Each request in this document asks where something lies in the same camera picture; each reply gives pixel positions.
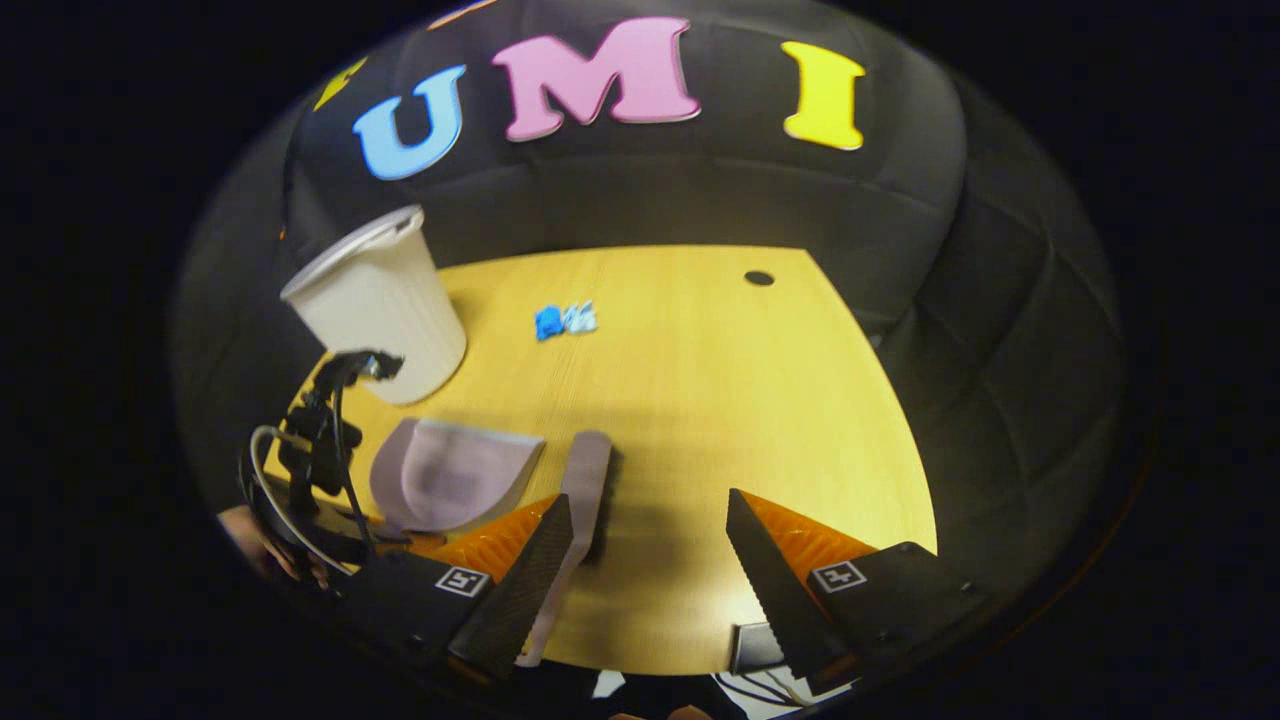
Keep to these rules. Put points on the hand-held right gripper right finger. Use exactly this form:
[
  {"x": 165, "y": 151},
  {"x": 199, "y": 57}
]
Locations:
[{"x": 775, "y": 590}]

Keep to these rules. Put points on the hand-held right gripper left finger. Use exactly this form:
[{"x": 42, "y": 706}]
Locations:
[{"x": 525, "y": 590}]

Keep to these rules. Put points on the small purple broom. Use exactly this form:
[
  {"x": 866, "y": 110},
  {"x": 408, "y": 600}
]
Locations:
[{"x": 588, "y": 475}]

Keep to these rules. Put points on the purple dustpan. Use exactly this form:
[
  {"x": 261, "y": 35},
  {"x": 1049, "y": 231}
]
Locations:
[{"x": 450, "y": 480}]

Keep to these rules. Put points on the white ribbed garbage bin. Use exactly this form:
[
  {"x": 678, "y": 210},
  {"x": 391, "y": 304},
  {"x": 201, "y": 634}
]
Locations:
[{"x": 380, "y": 310}]

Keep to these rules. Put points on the dark blue paper ball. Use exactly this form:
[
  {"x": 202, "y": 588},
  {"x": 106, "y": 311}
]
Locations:
[{"x": 548, "y": 323}]

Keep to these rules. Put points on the light blue paper ball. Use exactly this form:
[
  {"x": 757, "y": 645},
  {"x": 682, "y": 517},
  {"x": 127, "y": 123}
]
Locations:
[{"x": 581, "y": 317}]

